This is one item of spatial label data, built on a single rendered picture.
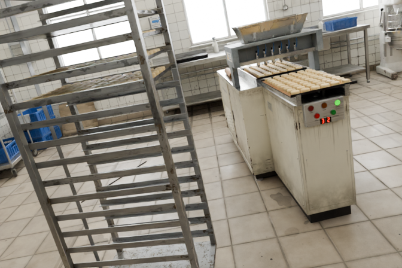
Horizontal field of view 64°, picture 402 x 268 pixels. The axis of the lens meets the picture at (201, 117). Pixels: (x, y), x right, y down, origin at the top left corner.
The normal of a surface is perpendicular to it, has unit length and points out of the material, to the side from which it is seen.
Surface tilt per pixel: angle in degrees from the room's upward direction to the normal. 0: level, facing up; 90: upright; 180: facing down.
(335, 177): 90
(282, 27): 115
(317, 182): 90
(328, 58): 90
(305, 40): 90
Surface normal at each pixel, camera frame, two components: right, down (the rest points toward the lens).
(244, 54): 0.09, 0.26
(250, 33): 0.16, 0.64
